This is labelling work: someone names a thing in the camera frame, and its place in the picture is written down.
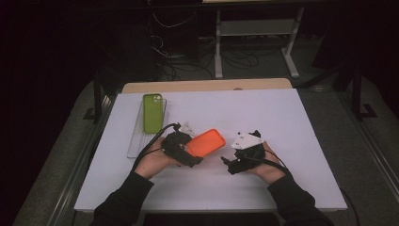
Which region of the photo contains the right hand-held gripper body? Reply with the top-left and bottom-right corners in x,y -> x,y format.
227,129 -> 268,176

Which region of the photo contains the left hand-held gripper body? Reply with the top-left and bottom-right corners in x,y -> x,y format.
160,121 -> 198,165

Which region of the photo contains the orange phone case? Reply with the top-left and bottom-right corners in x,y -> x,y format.
184,128 -> 227,158

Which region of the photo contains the clear plastic tray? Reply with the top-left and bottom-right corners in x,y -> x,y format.
126,98 -> 168,159

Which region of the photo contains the green phone case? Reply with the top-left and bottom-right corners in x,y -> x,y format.
142,92 -> 165,135

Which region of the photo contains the person's left hand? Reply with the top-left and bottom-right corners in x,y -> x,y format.
134,137 -> 185,181

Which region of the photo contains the person's right hand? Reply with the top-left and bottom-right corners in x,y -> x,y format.
247,140 -> 291,186

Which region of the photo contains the black metal stand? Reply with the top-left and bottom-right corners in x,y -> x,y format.
83,72 -> 105,124
350,62 -> 379,122

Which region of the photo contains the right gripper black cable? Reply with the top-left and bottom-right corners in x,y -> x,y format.
244,149 -> 291,175

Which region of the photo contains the bundle of floor cables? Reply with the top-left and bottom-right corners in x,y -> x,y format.
150,12 -> 262,81

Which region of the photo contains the grey metal rail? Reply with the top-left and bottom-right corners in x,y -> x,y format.
335,90 -> 399,202
46,93 -> 118,226

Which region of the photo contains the white metal desk frame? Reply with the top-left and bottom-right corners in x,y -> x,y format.
215,7 -> 305,79

